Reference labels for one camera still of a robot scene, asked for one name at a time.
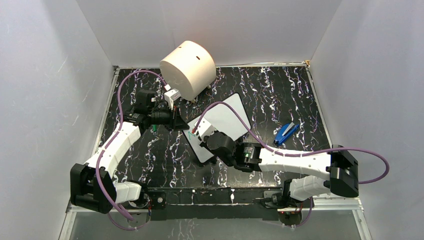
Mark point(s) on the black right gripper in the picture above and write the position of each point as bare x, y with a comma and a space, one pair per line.
204, 144

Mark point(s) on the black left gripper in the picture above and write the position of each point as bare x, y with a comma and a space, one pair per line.
176, 123

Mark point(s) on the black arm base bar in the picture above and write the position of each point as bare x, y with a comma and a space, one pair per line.
217, 203

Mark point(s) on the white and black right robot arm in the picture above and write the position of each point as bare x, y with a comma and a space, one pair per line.
333, 172

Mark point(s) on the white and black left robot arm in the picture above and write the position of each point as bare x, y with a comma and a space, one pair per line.
91, 184

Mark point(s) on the cream cylindrical container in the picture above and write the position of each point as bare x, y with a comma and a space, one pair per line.
189, 68

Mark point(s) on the blue stapler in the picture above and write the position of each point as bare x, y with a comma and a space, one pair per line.
284, 133

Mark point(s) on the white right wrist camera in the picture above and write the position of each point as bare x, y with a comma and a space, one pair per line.
202, 128

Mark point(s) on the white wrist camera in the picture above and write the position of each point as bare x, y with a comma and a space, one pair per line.
202, 128
171, 95

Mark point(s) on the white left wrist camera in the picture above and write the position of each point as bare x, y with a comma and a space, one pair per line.
171, 95

